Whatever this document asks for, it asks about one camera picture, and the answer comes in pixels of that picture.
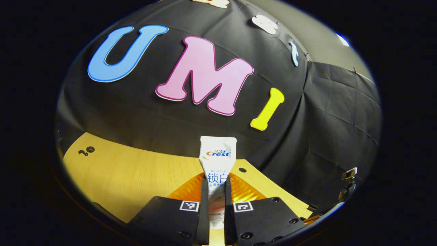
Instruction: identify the wooden desktop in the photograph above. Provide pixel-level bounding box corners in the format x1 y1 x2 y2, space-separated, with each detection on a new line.
63 133 313 246

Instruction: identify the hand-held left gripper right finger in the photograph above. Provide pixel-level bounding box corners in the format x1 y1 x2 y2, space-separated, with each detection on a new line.
224 173 308 246

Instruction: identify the white toothpaste tube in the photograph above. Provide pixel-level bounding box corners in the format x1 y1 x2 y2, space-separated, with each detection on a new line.
199 136 237 230

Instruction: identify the black backdrop cloth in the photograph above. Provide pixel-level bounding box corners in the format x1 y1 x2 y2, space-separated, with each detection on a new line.
55 0 382 219

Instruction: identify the metal clip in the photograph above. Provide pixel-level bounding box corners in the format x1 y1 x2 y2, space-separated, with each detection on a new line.
341 167 358 181

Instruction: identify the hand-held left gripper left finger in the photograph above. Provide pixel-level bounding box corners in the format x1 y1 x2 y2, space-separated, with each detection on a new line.
128 173 210 246

